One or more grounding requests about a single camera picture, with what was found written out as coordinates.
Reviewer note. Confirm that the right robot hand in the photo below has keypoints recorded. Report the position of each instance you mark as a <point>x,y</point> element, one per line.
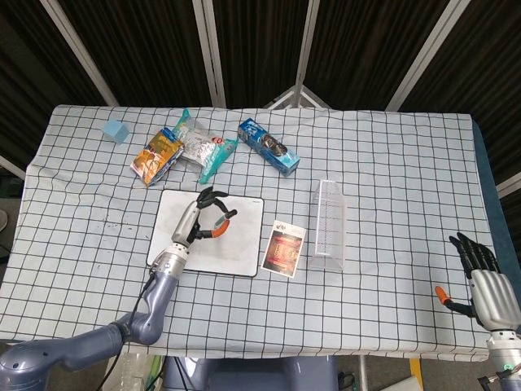
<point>490,297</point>

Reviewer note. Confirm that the yellow upright board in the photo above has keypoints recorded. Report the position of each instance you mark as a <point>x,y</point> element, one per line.
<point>415,372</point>

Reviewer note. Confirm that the light blue cube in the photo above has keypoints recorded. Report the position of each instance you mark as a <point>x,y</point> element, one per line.
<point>116,131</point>

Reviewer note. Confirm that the dark folding screen white frames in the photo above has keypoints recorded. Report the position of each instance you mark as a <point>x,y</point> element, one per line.
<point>142,49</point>

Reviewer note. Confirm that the white triangular screen foot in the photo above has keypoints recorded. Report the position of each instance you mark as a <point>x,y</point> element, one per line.
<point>295,95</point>

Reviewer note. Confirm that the teal and silver snack bag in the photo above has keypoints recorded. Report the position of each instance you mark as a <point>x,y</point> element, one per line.
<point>203,150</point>

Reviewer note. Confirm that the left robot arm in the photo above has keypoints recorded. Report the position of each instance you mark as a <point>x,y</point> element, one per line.
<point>156,301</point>

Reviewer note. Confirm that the green whiteboard marker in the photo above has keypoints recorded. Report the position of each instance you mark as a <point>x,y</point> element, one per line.
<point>223,220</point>

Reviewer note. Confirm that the blue Oreo cookie box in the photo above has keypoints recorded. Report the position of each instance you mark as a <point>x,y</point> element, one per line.
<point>268,146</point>

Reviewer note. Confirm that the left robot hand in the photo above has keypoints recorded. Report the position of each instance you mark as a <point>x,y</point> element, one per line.
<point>185,224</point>

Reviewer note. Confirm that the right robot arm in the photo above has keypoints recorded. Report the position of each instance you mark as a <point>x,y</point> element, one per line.
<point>504,354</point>

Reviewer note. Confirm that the white dry-erase board black rim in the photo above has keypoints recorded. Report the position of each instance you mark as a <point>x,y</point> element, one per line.
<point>240,244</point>

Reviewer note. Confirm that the photo postcard with red shrine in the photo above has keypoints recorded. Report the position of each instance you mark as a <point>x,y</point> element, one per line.
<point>283,249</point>

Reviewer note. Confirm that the clear plastic container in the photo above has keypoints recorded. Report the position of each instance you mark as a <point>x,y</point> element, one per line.
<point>329,228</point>

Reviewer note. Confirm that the light blue checkered tablecloth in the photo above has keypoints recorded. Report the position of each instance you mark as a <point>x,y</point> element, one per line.
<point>366,305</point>

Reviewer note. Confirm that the orange and blue snack box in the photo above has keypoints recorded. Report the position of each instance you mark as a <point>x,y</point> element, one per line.
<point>156,159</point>

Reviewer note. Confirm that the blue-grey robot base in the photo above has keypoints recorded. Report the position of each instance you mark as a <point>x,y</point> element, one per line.
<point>252,372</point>

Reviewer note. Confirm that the clear plastic bag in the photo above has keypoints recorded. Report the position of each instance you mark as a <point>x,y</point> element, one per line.
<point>132,372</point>

